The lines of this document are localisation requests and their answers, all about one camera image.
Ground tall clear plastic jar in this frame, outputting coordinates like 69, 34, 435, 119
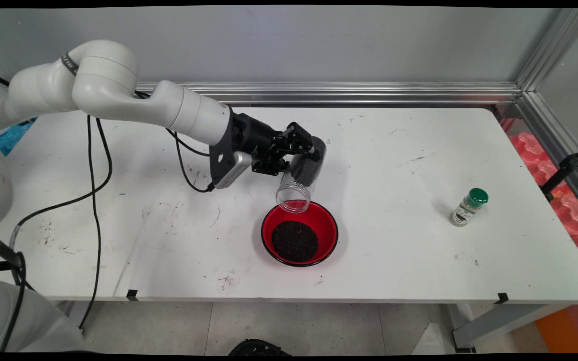
275, 135, 328, 214

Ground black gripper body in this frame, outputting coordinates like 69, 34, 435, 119
231, 113, 284, 162

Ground red bubble wrap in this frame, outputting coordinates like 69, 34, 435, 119
495, 105, 578, 275

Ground upright aluminium frame post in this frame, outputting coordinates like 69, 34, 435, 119
515, 8, 578, 93

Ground spice bottle with green cap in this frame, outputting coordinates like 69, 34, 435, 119
450, 188, 489, 228

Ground black chair base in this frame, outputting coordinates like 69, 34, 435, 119
228, 339, 294, 356

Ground red bowl with black rim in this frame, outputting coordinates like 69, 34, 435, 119
261, 199, 339, 267

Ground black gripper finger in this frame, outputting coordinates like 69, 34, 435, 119
251, 150, 291, 176
271, 122, 328, 162

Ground long black cable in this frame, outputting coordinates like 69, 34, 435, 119
78, 115, 102, 330

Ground long aluminium frame rail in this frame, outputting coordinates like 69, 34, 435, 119
136, 82, 523, 107

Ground black seeds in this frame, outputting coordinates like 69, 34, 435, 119
289, 138, 327, 189
271, 220, 319, 263

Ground short aluminium frame rail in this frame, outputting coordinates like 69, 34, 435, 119
517, 90, 578, 219

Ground orange box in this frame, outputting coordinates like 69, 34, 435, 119
535, 302, 578, 353

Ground black cable with silver plug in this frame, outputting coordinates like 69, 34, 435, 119
165, 128, 217, 194

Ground grey table leg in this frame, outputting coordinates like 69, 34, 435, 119
449, 301, 573, 354
66, 301, 93, 335

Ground blue cloth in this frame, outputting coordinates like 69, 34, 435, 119
0, 118, 37, 157

